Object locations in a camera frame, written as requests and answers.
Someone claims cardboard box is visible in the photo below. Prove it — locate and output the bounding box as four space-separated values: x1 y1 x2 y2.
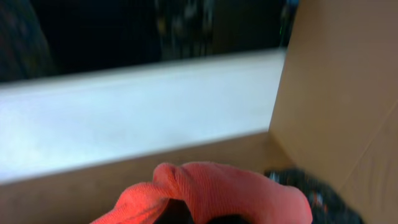
1 0 397 223

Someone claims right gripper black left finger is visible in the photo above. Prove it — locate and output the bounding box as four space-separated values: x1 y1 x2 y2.
154 199 194 224

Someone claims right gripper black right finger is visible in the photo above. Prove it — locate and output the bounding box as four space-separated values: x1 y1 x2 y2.
264 169 364 224

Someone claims red printed t-shirt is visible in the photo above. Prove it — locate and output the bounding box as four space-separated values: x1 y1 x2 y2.
95 162 313 224

